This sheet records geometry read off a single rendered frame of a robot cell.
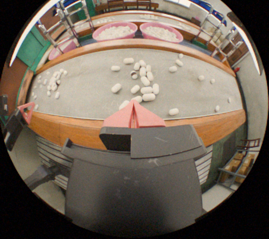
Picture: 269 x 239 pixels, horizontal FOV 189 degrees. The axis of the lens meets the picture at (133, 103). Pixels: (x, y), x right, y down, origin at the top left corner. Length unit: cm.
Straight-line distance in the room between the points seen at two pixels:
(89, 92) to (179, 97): 31
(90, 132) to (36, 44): 96
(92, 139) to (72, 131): 8
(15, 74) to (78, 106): 73
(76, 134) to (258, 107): 464
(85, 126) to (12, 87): 76
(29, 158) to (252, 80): 622
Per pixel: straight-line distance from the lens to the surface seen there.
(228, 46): 496
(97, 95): 28
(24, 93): 82
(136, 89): 24
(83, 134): 26
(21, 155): 180
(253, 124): 460
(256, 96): 444
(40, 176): 54
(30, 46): 99
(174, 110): 25
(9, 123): 33
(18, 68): 91
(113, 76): 29
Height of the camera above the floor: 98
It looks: 76 degrees down
